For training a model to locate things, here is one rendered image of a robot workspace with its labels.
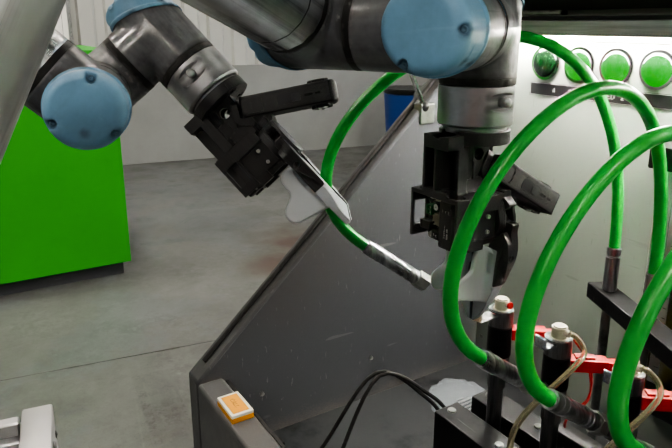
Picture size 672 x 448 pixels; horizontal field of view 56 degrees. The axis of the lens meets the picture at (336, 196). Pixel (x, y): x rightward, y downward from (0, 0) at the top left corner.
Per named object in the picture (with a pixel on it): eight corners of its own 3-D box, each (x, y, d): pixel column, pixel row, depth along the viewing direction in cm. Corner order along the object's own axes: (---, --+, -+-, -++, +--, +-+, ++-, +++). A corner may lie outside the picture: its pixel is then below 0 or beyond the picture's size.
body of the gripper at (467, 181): (407, 239, 68) (411, 126, 65) (467, 226, 72) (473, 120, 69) (457, 261, 61) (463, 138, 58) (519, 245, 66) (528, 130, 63)
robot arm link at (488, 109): (477, 80, 68) (538, 86, 61) (475, 122, 69) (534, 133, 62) (422, 83, 64) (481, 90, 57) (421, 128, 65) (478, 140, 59)
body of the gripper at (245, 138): (261, 199, 78) (195, 128, 79) (312, 151, 78) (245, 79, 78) (249, 202, 71) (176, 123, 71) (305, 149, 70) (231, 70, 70)
